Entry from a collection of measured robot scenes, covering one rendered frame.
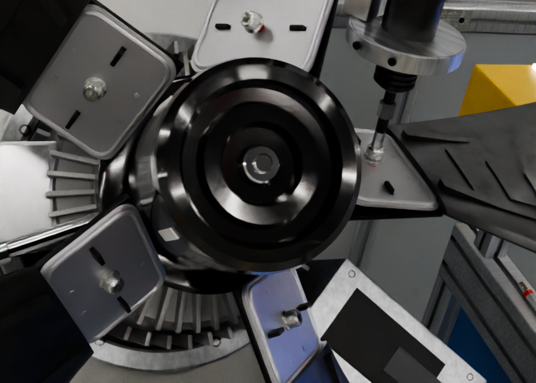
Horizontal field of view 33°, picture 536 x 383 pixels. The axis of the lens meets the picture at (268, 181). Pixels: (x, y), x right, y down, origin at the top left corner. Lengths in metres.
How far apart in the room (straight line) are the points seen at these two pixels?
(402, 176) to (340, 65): 0.83
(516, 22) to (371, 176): 0.97
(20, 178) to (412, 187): 0.26
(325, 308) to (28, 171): 0.23
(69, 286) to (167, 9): 0.34
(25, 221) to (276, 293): 0.18
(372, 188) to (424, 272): 1.19
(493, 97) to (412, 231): 0.66
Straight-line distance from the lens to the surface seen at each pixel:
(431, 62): 0.52
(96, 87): 0.54
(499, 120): 0.69
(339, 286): 0.67
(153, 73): 0.53
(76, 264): 0.51
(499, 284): 1.09
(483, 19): 1.49
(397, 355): 0.69
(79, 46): 0.54
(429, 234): 1.68
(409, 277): 1.73
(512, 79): 1.06
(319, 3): 0.56
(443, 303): 1.21
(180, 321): 0.64
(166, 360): 0.73
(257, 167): 0.49
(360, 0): 0.54
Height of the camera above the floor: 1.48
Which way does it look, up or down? 33 degrees down
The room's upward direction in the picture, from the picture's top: 11 degrees clockwise
